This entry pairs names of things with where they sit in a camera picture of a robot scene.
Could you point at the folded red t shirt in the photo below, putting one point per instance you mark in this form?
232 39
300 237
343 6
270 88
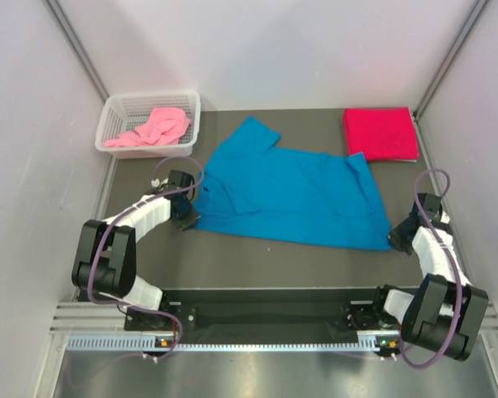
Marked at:
381 134

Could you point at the blue t shirt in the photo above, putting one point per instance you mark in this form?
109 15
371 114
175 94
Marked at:
254 188

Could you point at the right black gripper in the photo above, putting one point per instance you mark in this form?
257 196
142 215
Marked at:
397 240

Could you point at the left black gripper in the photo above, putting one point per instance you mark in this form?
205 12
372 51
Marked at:
191 219

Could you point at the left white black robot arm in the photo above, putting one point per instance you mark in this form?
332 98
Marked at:
105 266

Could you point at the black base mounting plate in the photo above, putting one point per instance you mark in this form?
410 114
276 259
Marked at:
277 316

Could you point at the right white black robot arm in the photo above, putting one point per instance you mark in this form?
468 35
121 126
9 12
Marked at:
446 311

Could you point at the pink t shirt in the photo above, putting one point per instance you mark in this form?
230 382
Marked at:
165 126

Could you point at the white plastic basket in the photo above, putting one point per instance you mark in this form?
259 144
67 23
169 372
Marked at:
125 112

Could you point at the slotted grey cable duct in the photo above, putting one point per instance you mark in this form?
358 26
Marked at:
113 343

